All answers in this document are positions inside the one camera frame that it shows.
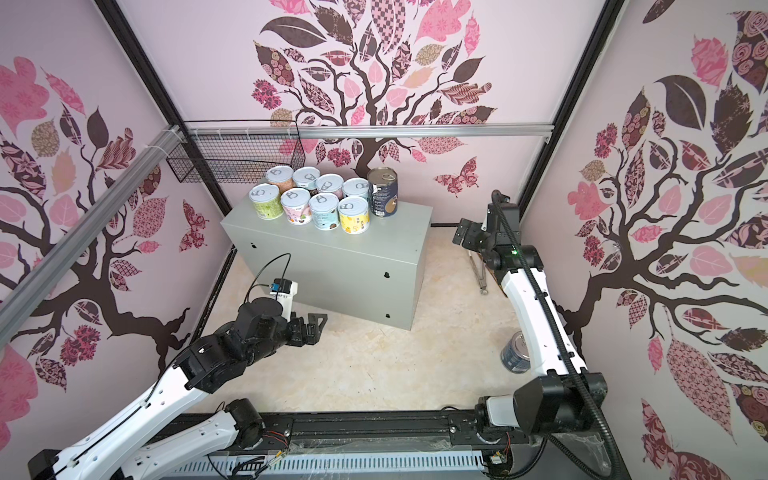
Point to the grey metal cabinet box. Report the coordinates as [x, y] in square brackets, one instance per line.
[376, 275]

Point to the yellow label can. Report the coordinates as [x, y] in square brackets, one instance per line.
[354, 215]

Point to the black wire mesh basket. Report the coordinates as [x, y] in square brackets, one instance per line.
[235, 151]

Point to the green label can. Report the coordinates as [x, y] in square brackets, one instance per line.
[265, 199]

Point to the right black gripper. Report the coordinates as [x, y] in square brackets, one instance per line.
[474, 229]

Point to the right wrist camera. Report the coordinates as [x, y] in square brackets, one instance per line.
[505, 215]

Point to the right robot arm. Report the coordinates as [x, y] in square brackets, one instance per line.
[563, 396]

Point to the metal tongs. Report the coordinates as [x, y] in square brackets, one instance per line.
[479, 272]

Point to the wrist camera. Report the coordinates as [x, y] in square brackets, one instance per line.
[505, 215]
[284, 291]

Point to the white slotted cable duct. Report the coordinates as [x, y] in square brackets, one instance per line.
[339, 465]

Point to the left aluminium rail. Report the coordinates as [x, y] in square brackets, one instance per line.
[25, 298]

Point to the teal label coconut can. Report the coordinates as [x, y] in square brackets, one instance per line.
[306, 178]

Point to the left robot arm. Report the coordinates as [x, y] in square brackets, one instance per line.
[124, 448]

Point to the pink label can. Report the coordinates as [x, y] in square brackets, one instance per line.
[295, 204]
[331, 184]

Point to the orange label can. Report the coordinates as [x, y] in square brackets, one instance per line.
[281, 176]

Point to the red tomato can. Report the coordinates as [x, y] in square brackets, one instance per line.
[384, 191]

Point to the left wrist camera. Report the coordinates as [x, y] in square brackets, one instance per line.
[284, 291]

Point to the blue label tin can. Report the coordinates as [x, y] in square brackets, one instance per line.
[514, 356]

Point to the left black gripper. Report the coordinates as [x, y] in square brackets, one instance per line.
[299, 338]

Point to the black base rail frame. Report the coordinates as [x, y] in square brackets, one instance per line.
[390, 429]

